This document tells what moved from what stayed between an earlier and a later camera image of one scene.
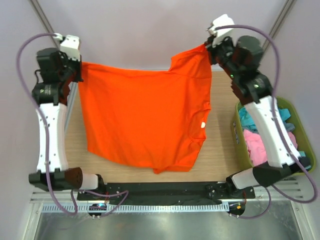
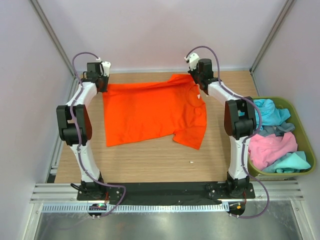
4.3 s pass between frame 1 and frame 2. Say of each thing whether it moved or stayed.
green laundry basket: stayed
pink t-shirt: stayed
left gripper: moved
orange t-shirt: moved
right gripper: moved
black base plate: stayed
